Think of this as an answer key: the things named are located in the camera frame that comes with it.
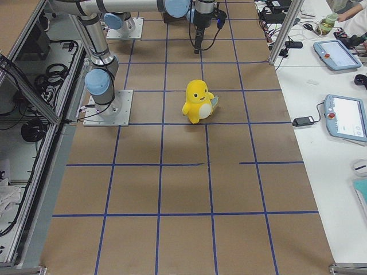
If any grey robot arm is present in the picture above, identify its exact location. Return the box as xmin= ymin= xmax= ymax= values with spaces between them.
xmin=157 ymin=1 xmax=227 ymax=54
xmin=56 ymin=1 xmax=166 ymax=118

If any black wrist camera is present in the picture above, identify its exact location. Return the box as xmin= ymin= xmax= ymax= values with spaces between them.
xmin=213 ymin=9 xmax=227 ymax=30

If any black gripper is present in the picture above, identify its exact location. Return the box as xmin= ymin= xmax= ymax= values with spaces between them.
xmin=194 ymin=24 xmax=205 ymax=54

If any far blue teach pendant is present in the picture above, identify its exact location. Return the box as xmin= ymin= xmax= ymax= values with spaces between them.
xmin=313 ymin=40 xmax=362 ymax=71

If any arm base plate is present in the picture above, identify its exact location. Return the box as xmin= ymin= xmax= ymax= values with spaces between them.
xmin=83 ymin=90 xmax=134 ymax=127
xmin=105 ymin=17 xmax=144 ymax=40

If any near blue teach pendant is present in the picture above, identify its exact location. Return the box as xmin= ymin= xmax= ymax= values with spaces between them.
xmin=323 ymin=95 xmax=366 ymax=143

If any aluminium frame post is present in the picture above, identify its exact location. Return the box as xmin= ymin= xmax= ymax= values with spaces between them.
xmin=268 ymin=0 xmax=304 ymax=65

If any yellow plush dinosaur toy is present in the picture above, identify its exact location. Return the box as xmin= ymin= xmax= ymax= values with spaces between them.
xmin=182 ymin=80 xmax=218 ymax=124

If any blue teach pendant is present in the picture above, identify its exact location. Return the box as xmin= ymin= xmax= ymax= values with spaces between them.
xmin=323 ymin=95 xmax=366 ymax=143
xmin=313 ymin=40 xmax=362 ymax=71

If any black power brick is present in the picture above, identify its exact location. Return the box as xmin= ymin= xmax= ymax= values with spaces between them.
xmin=292 ymin=116 xmax=315 ymax=127

